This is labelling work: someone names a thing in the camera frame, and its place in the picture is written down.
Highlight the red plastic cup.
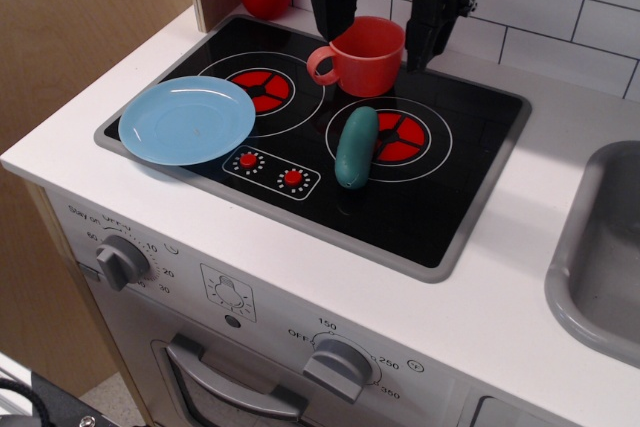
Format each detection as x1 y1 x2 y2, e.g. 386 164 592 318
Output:
306 16 405 98

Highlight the light blue plastic plate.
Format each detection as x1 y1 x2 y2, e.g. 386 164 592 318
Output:
118 76 256 166

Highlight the teal toy cucumber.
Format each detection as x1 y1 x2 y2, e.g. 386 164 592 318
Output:
334 106 379 190

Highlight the black toy stovetop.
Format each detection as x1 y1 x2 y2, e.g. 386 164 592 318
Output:
93 14 532 284

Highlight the red right stove button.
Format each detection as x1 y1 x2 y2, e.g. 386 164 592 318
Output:
283 170 304 188

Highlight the red stove button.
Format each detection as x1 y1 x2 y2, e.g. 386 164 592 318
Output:
238 152 258 170
283 170 304 188

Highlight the red left stove button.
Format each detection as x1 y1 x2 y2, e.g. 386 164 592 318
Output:
238 152 258 170

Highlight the grey toy sink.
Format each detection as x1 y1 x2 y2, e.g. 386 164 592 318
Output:
545 141 639 367

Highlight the grey timer knob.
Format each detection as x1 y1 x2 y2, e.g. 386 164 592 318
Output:
96 235 150 292

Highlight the grey temperature knob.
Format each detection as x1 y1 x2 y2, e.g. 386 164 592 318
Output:
303 336 374 404

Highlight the black equipment base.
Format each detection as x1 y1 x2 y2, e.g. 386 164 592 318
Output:
1 378 118 426

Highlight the grey oven door handle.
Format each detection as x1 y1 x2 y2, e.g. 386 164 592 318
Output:
166 334 308 422

